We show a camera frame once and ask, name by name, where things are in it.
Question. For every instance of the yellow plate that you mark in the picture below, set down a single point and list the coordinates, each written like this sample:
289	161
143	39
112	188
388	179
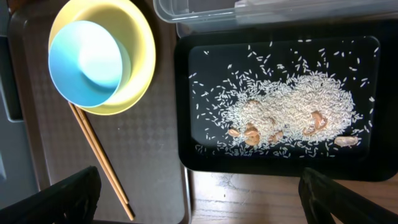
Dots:
125	21

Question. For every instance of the rice pile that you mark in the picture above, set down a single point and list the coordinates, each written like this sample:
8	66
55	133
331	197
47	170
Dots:
301	98

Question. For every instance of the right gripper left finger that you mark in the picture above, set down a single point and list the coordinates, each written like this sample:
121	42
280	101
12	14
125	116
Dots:
72	200

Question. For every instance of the black waste tray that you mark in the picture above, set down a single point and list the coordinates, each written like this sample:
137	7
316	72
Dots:
379	163

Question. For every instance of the light blue bowl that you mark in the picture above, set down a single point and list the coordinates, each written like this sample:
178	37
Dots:
88	66

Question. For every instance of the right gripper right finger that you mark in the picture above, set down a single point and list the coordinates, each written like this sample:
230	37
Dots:
323	199

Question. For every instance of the clear plastic bin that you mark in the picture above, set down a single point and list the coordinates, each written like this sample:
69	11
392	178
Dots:
192	16

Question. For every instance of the brown serving tray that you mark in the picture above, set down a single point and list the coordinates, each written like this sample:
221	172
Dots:
141	142

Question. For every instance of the grey dishwasher rack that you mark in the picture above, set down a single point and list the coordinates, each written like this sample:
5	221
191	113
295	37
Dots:
17	174

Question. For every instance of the wooden chopstick left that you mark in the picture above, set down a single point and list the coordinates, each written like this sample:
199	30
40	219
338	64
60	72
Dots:
99	158

